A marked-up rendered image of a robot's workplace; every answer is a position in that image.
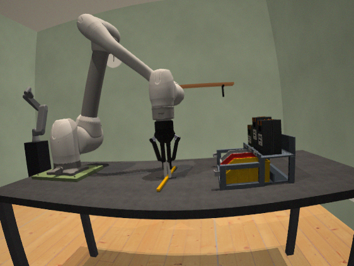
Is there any yellow retaining rail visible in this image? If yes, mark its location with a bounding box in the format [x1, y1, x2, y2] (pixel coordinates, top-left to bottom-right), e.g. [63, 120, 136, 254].
[156, 166, 176, 192]

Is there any red open bin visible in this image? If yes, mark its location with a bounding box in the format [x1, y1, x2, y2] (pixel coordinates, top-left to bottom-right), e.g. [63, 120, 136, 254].
[221, 153, 256, 165]

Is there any yellow bin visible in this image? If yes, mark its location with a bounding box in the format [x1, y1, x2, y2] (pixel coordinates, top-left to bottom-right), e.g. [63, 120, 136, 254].
[226, 157, 270, 184]

